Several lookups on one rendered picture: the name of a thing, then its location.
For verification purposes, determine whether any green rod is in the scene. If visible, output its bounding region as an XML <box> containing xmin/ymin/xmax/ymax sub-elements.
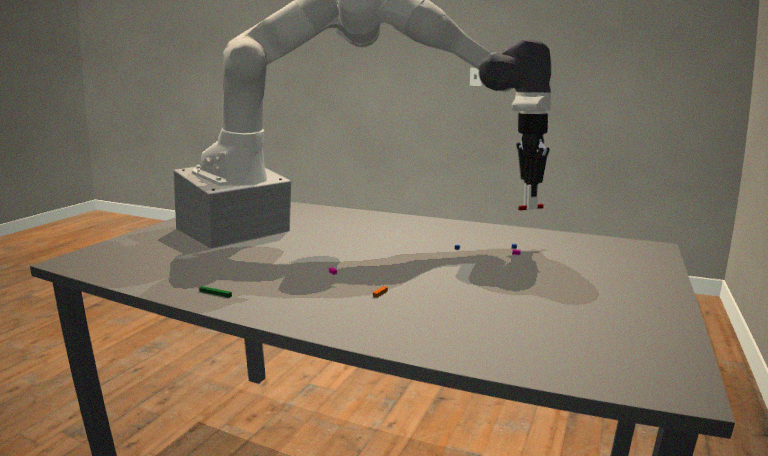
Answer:
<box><xmin>199</xmin><ymin>286</ymin><xmax>232</xmax><ymax>298</ymax></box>

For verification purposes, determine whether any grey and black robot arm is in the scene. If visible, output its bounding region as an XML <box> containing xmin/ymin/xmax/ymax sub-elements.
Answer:
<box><xmin>192</xmin><ymin>0</ymin><xmax>551</xmax><ymax>186</ymax></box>

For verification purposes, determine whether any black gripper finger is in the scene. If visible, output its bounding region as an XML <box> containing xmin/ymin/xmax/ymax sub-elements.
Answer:
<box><xmin>526</xmin><ymin>139</ymin><xmax>550</xmax><ymax>210</ymax></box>
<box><xmin>516</xmin><ymin>140</ymin><xmax>529</xmax><ymax>205</ymax></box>

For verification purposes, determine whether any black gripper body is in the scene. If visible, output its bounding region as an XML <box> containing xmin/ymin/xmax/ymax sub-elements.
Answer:
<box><xmin>518</xmin><ymin>113</ymin><xmax>548</xmax><ymax>155</ymax></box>

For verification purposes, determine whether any orange rod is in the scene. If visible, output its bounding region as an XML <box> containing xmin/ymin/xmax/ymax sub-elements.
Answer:
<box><xmin>373</xmin><ymin>286</ymin><xmax>388</xmax><ymax>298</ymax></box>

